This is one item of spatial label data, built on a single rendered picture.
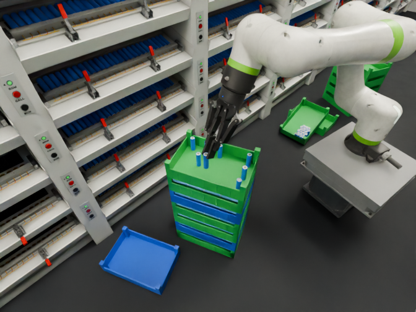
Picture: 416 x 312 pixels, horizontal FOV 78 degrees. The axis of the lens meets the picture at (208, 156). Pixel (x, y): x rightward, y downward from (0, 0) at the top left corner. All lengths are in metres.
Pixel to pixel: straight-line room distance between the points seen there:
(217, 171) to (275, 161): 0.80
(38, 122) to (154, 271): 0.80
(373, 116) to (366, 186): 0.29
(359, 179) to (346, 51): 0.67
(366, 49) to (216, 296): 1.06
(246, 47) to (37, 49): 0.56
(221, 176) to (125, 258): 0.66
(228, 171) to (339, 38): 0.56
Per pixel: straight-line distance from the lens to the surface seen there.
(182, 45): 1.19
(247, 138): 1.85
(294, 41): 0.61
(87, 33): 0.93
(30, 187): 1.06
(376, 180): 1.31
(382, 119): 1.27
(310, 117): 2.03
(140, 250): 1.38
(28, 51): 0.89
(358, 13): 1.03
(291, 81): 2.27
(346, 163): 1.31
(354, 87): 1.27
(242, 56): 0.71
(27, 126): 0.93
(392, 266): 1.57
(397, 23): 0.93
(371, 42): 0.81
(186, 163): 1.01
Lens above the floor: 1.23
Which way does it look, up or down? 46 degrees down
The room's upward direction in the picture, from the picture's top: straight up
